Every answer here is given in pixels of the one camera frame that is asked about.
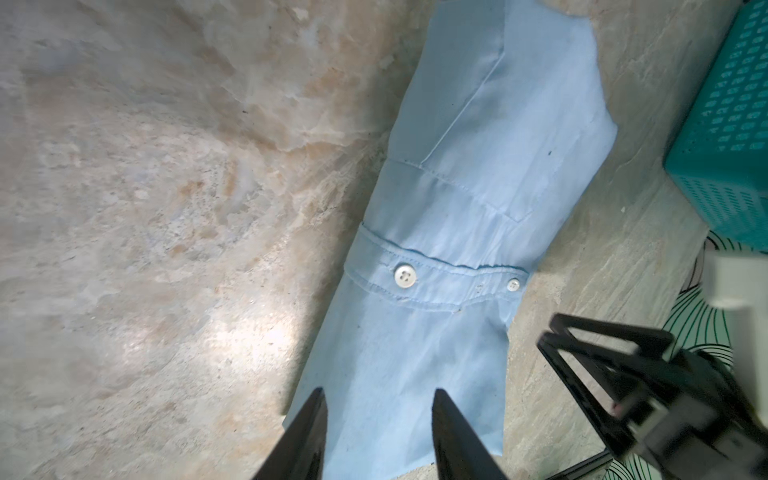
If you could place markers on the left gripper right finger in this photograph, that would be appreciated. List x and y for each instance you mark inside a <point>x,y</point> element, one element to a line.
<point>459,452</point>

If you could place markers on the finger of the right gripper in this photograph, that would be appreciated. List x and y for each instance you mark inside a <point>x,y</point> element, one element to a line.
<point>620,374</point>

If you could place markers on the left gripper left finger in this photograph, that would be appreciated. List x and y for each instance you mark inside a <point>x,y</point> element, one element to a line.
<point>299,454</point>

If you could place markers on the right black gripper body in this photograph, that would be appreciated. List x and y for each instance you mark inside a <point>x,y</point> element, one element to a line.
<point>696,441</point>

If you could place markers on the light blue long sleeve shirt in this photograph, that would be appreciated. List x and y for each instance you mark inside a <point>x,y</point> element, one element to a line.
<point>502,128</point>

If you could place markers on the teal plastic basket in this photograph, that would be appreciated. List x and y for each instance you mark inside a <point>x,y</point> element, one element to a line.
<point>719,158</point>

